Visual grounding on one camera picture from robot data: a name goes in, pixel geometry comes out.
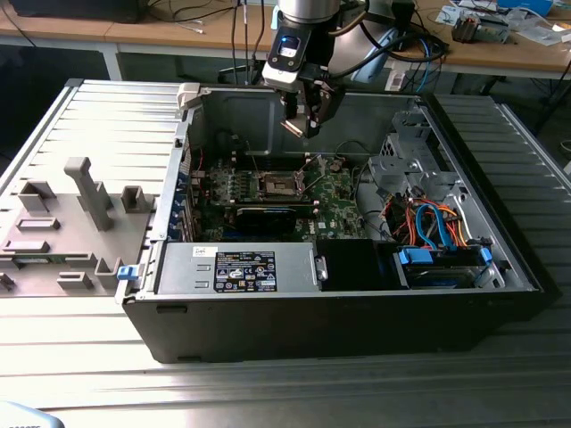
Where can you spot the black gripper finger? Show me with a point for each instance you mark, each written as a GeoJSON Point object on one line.
{"type": "Point", "coordinates": [325, 102]}
{"type": "Point", "coordinates": [291, 104]}

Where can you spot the silver green CPU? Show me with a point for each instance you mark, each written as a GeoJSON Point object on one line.
{"type": "Point", "coordinates": [292, 127]}

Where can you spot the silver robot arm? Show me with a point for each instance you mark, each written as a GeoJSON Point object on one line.
{"type": "Point", "coordinates": [308, 9]}

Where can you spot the metal locking lever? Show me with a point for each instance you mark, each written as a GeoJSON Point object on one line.
{"type": "Point", "coordinates": [252, 157]}

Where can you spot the CPU socket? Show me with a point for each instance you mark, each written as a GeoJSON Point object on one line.
{"type": "Point", "coordinates": [277, 185]}

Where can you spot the CPU cooler with fan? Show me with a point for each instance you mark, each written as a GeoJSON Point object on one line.
{"type": "Point", "coordinates": [466, 27]}

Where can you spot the pale blue teach pendant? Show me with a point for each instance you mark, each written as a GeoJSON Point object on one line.
{"type": "Point", "coordinates": [370, 69]}

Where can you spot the small white box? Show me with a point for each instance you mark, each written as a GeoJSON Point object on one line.
{"type": "Point", "coordinates": [394, 81]}

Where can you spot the metal drive cage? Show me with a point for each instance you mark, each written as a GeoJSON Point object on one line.
{"type": "Point", "coordinates": [392, 169]}

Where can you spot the green motherboard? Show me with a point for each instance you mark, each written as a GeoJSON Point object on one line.
{"type": "Point", "coordinates": [339, 200]}

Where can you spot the beige case latch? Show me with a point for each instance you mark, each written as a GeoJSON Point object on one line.
{"type": "Point", "coordinates": [187, 96]}

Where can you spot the graphics card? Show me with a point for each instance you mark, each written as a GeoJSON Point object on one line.
{"type": "Point", "coordinates": [265, 220]}

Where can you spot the wooden desk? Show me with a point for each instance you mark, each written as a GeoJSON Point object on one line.
{"type": "Point", "coordinates": [147, 35]}

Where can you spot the grey power supply unit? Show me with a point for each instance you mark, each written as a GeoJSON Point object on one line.
{"type": "Point", "coordinates": [187, 267]}

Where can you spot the hard disk in blue carrier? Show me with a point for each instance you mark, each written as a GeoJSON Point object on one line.
{"type": "Point", "coordinates": [441, 273]}

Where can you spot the blue box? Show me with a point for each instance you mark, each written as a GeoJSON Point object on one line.
{"type": "Point", "coordinates": [528, 4]}

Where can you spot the clear plastic bag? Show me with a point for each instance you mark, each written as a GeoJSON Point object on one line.
{"type": "Point", "coordinates": [542, 35]}

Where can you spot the black PC case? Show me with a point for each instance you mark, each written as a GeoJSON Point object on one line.
{"type": "Point", "coordinates": [312, 325]}

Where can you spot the black flat device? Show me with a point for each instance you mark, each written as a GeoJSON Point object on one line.
{"type": "Point", "coordinates": [76, 9]}

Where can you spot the blue case latch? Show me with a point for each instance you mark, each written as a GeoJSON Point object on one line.
{"type": "Point", "coordinates": [126, 273]}

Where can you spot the grey parts rack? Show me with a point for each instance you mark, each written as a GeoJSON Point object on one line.
{"type": "Point", "coordinates": [67, 232]}

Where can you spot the green RAM stick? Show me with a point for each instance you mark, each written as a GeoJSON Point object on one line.
{"type": "Point", "coordinates": [33, 259]}

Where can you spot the pale rounded object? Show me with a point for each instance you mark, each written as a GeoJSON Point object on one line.
{"type": "Point", "coordinates": [22, 417]}

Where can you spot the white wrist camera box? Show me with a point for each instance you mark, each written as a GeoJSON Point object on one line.
{"type": "Point", "coordinates": [278, 78]}

